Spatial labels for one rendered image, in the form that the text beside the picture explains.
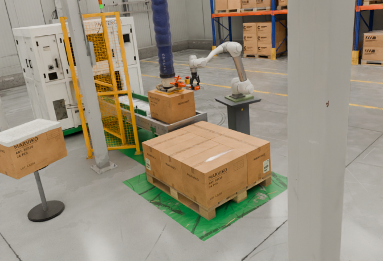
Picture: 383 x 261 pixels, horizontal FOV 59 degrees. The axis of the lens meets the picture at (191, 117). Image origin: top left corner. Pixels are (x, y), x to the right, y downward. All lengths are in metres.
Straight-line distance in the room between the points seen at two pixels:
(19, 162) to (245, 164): 2.32
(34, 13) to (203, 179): 10.42
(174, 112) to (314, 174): 3.77
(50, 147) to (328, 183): 3.32
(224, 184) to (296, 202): 2.58
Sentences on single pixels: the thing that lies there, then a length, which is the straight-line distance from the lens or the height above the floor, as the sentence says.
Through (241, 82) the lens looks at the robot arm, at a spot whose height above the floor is 1.04.
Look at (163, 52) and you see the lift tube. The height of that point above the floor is 1.51.
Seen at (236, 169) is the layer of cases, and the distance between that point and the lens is 3.69.
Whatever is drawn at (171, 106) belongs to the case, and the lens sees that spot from 4.62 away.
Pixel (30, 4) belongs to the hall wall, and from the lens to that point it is 12.94.
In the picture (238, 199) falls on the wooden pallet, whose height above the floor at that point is 0.05.
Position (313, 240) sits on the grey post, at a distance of 1.12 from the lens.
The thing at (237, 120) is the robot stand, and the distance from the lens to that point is 4.95.
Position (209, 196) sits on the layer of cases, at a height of 0.27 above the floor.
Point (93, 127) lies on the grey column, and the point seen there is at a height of 0.65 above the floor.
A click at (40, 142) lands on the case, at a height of 0.89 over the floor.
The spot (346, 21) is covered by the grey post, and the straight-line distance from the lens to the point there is 0.93.
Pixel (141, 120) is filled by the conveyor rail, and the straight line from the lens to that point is 5.14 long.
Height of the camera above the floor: 2.14
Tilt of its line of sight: 19 degrees down
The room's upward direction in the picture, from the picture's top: 6 degrees counter-clockwise
